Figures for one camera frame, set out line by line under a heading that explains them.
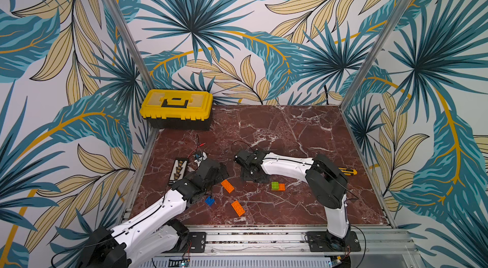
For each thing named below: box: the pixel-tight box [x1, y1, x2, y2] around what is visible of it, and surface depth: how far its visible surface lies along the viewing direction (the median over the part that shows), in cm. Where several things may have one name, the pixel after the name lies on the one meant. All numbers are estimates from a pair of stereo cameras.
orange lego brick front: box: [230, 200, 246, 218], surface depth 83 cm
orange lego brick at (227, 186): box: [221, 179, 236, 194], surface depth 89 cm
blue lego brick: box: [204, 195, 216, 207], surface depth 84 cm
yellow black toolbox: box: [139, 88, 214, 131], surface depth 99 cm
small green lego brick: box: [271, 181, 279, 191], surface depth 87 cm
